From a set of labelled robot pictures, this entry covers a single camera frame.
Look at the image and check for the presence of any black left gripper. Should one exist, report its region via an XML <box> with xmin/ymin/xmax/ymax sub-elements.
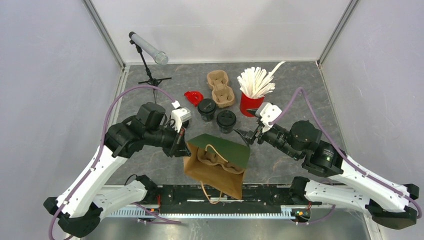
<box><xmin>144</xmin><ymin>121</ymin><xmax>192</xmax><ymax>158</ymax></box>

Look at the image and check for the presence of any dark translucent cup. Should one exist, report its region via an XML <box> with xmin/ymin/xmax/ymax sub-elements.
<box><xmin>216</xmin><ymin>110</ymin><xmax>237</xmax><ymax>134</ymax></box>
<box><xmin>197</xmin><ymin>98</ymin><xmax>217</xmax><ymax>122</ymax></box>

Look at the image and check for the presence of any brown paper bag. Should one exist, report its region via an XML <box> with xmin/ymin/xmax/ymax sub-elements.
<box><xmin>183</xmin><ymin>143</ymin><xmax>245</xmax><ymax>200</ymax></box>

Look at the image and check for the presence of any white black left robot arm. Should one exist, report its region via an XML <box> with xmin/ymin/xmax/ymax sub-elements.
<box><xmin>43</xmin><ymin>102</ymin><xmax>192</xmax><ymax>238</ymax></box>

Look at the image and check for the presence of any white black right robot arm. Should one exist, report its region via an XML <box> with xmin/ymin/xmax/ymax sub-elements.
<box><xmin>236</xmin><ymin>120</ymin><xmax>423</xmax><ymax>230</ymax></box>

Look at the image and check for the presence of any red cylindrical straw holder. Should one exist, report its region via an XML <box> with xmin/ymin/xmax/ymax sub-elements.
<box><xmin>239</xmin><ymin>92</ymin><xmax>265</xmax><ymax>117</ymax></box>

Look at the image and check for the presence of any brown cardboard cup carrier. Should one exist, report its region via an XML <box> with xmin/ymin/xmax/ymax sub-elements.
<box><xmin>206</xmin><ymin>70</ymin><xmax>235</xmax><ymax>108</ymax></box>

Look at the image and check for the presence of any grey microphone on stand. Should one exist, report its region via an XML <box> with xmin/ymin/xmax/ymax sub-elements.
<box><xmin>128</xmin><ymin>31</ymin><xmax>172</xmax><ymax>87</ymax></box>

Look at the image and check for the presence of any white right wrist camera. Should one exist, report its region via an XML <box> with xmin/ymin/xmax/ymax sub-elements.
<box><xmin>255</xmin><ymin>102</ymin><xmax>282</xmax><ymax>133</ymax></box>

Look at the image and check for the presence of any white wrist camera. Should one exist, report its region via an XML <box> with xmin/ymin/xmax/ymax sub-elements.
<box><xmin>255</xmin><ymin>102</ymin><xmax>282</xmax><ymax>133</ymax></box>
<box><xmin>170</xmin><ymin>100</ymin><xmax>192</xmax><ymax>133</ymax></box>

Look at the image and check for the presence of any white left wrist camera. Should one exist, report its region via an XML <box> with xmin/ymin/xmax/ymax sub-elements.
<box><xmin>170</xmin><ymin>100</ymin><xmax>192</xmax><ymax>133</ymax></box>

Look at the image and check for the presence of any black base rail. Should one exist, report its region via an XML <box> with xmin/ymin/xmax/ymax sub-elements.
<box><xmin>132</xmin><ymin>183</ymin><xmax>324</xmax><ymax>216</ymax></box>

